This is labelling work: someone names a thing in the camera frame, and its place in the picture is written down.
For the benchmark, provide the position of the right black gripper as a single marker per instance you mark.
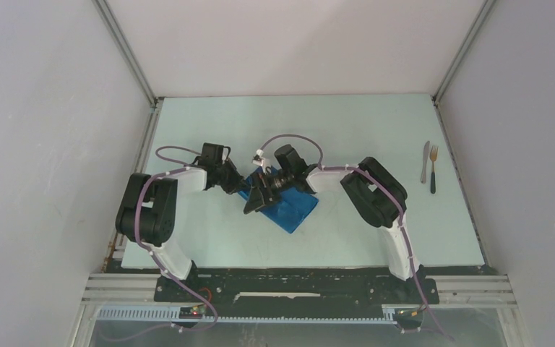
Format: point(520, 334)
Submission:
point(256, 199)

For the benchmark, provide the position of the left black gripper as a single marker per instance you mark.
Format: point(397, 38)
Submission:
point(238, 183)

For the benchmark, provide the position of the blue cloth napkin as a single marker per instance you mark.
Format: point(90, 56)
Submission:
point(292, 210)

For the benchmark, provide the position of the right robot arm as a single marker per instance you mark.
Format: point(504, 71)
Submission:
point(378, 197)

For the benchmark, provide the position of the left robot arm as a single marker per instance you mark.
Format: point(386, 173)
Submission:
point(147, 213)

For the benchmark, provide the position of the silver knife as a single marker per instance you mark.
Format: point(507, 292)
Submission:
point(426, 153)

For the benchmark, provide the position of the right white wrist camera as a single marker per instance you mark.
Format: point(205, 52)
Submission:
point(260, 160)

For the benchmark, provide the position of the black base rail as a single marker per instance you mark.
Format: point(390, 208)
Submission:
point(299, 292)

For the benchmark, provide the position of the left aluminium frame post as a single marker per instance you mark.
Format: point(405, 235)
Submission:
point(115, 30)

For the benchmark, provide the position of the aluminium frame post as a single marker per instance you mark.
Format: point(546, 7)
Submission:
point(462, 52)
point(115, 30)

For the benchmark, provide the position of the white cable duct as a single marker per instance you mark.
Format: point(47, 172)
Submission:
point(185, 314)

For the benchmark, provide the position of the gold fork dark handle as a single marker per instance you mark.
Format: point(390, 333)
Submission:
point(433, 155)

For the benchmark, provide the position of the right aluminium frame post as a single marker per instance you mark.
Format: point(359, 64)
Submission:
point(462, 52)

